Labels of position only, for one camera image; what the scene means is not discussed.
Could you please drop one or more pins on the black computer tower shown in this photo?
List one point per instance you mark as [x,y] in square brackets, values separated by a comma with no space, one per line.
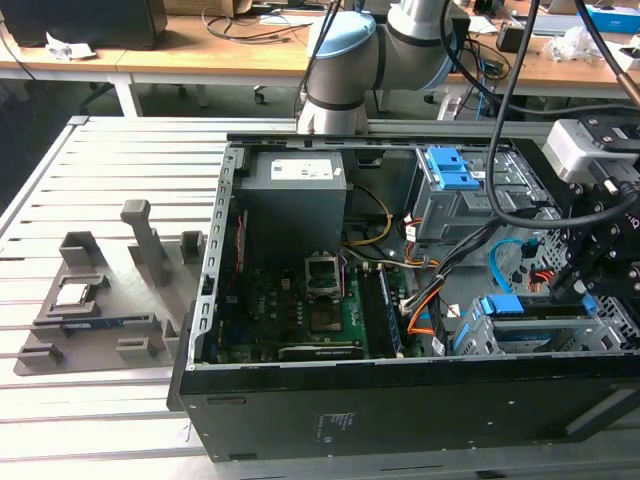
[462,35]

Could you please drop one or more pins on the crumpled white paper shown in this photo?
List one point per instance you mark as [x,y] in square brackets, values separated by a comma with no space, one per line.
[67,47]

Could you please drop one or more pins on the large black monitor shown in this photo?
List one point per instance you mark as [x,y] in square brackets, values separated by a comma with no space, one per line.
[90,20]

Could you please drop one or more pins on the black open PC case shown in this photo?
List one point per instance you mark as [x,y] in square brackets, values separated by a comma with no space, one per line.
[400,415]

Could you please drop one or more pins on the wooden desk white frame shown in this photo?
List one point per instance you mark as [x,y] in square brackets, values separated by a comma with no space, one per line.
[50,65]
[210,55]

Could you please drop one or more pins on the grey parts rack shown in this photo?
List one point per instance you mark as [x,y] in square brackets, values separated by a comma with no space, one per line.
[125,300]

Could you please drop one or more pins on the black graphics card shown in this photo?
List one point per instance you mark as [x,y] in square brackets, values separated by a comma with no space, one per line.
[320,351]

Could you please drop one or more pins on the hard disk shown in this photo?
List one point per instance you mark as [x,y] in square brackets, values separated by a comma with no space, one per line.
[502,305]

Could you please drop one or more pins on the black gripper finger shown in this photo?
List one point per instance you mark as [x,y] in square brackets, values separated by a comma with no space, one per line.
[582,255]
[622,275]

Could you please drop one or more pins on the blue cardboard box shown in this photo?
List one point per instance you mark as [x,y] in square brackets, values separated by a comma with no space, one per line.
[617,20]

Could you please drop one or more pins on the silver CPU chip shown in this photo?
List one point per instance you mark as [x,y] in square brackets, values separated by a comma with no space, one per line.
[72,295]

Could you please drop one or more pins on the flat silver grey box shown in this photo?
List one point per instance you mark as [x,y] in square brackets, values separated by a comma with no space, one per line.
[552,25]

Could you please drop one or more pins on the small black box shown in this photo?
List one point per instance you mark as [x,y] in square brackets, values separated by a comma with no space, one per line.
[510,40]

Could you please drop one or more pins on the grey metal disk bay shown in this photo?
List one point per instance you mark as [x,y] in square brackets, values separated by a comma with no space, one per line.
[565,325]

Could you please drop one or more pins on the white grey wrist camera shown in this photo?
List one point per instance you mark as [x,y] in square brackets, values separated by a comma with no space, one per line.
[570,147]

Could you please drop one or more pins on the installed blue RAM stick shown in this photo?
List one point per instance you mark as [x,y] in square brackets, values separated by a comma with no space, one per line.
[392,315]

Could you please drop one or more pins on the white device under desk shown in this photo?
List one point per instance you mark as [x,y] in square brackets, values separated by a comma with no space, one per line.
[450,107]

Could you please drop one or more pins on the grey power supply unit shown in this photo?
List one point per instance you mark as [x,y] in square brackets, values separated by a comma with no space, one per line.
[290,210]

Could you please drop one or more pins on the grey optical drive cage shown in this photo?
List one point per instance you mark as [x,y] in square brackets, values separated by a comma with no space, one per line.
[450,215]

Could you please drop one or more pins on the CPU socket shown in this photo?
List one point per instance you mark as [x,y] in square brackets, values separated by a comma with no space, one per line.
[326,320]

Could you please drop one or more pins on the green motherboard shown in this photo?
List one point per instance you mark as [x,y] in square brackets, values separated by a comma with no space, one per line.
[357,320]

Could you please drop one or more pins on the black caster wheel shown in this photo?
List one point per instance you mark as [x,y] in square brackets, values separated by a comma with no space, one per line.
[260,95]

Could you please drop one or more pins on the black camera bracket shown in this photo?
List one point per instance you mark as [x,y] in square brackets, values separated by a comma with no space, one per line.
[605,130]

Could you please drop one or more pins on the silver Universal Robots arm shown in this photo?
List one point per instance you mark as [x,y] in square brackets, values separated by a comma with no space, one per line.
[350,60]

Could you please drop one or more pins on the clear plastic bag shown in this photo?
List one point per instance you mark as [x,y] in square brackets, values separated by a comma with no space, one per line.
[570,47]

